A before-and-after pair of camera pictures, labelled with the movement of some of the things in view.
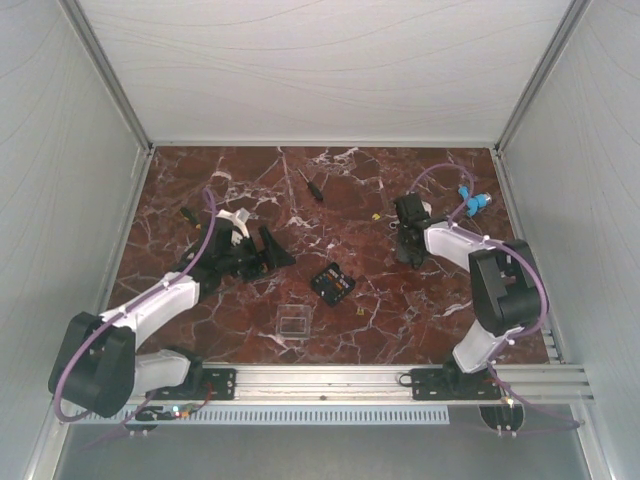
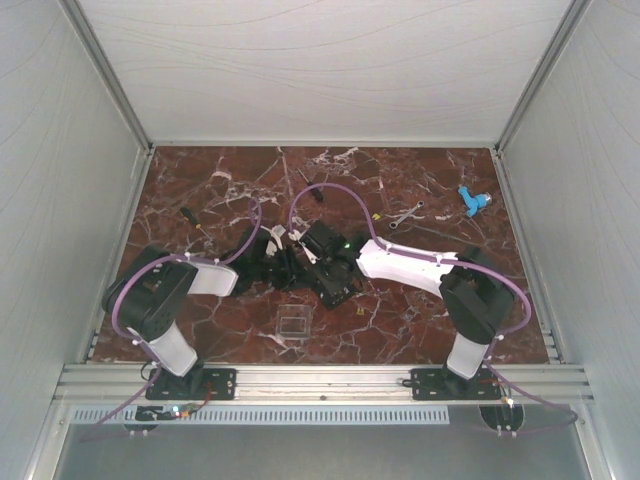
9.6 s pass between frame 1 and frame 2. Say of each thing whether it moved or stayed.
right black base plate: stayed
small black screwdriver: stayed
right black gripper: moved
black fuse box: stayed
